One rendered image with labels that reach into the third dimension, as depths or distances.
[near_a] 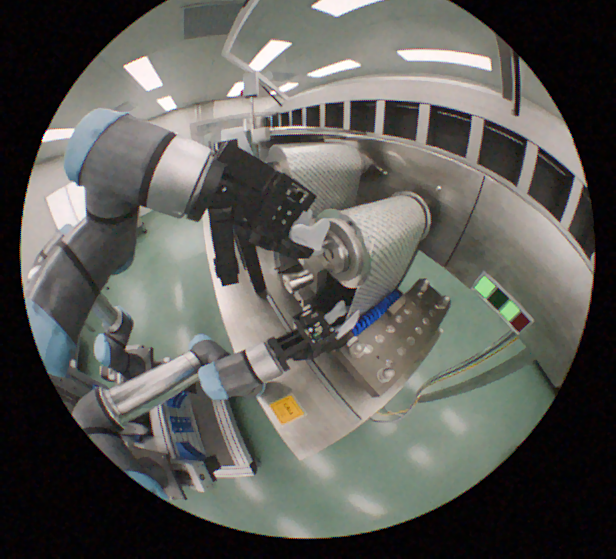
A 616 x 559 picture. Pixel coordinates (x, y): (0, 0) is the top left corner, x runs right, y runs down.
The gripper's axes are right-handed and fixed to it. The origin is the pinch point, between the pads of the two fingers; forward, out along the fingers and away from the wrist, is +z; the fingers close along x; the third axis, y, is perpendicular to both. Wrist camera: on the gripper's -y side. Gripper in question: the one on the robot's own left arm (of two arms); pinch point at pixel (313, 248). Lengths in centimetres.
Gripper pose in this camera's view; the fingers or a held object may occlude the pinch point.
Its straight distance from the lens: 28.9
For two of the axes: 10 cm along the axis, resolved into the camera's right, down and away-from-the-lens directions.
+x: -5.4, -5.4, 6.5
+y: 5.4, -8.1, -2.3
